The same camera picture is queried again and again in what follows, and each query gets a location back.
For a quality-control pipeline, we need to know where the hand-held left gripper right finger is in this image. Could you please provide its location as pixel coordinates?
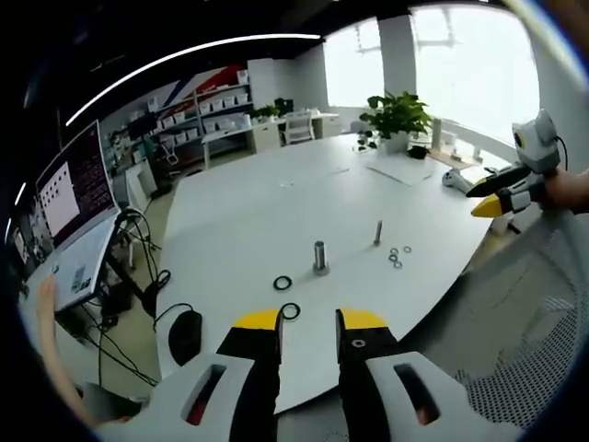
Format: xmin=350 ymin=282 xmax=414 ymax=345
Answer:
xmin=334 ymin=307 xmax=525 ymax=442

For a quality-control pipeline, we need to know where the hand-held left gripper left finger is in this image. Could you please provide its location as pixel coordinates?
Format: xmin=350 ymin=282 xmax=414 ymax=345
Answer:
xmin=137 ymin=308 xmax=286 ymax=442

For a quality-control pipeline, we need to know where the thick metal threaded stud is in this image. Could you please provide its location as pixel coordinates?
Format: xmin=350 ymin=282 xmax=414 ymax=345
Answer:
xmin=312 ymin=239 xmax=332 ymax=276

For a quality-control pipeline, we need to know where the person's right hand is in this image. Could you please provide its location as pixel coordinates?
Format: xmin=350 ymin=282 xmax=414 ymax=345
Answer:
xmin=543 ymin=168 xmax=589 ymax=214

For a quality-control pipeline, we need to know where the white handheld controller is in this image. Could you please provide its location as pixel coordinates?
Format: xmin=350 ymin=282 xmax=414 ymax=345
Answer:
xmin=441 ymin=167 xmax=473 ymax=189

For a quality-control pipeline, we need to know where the black computer mouse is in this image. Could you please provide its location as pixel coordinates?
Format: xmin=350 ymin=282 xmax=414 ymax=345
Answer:
xmin=167 ymin=308 xmax=204 ymax=368

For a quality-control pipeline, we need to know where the white paper sheet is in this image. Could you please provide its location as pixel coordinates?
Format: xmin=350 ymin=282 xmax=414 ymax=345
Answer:
xmin=365 ymin=155 xmax=437 ymax=187

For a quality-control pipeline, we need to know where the grey mesh chair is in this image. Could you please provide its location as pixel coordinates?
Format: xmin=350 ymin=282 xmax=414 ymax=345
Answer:
xmin=317 ymin=204 xmax=589 ymax=442

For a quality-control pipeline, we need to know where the green potted plant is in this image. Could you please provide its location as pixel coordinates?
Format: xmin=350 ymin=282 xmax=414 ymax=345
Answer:
xmin=359 ymin=90 xmax=434 ymax=156

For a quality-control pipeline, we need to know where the white slatted chair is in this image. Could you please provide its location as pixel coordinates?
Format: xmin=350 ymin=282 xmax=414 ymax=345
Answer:
xmin=279 ymin=110 xmax=317 ymax=147

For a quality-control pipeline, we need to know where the black and white office chair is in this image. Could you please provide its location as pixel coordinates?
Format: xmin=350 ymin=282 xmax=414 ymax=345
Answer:
xmin=155 ymin=136 xmax=184 ymax=180

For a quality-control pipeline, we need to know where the white laptop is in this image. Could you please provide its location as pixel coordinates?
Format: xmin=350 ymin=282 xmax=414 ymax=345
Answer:
xmin=26 ymin=119 xmax=123 ymax=311

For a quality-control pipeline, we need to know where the white desk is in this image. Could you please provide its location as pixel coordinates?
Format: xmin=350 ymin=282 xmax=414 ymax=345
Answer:
xmin=201 ymin=120 xmax=283 ymax=169

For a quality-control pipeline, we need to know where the shelf of white bins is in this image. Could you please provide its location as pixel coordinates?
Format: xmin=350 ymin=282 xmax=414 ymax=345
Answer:
xmin=149 ymin=68 xmax=255 ymax=156

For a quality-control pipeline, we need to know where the ceiling light strip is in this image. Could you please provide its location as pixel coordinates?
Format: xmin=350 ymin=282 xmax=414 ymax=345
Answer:
xmin=64 ymin=32 xmax=322 ymax=127

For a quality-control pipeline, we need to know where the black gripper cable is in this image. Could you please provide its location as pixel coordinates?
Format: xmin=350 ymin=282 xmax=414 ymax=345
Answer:
xmin=553 ymin=134 xmax=570 ymax=172

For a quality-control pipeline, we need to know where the black mouse cable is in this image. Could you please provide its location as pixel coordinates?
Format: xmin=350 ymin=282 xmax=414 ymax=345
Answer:
xmin=154 ymin=302 xmax=194 ymax=333

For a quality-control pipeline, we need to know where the bundle of black cables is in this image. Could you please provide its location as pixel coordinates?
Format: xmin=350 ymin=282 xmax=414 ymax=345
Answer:
xmin=80 ymin=294 xmax=160 ymax=386

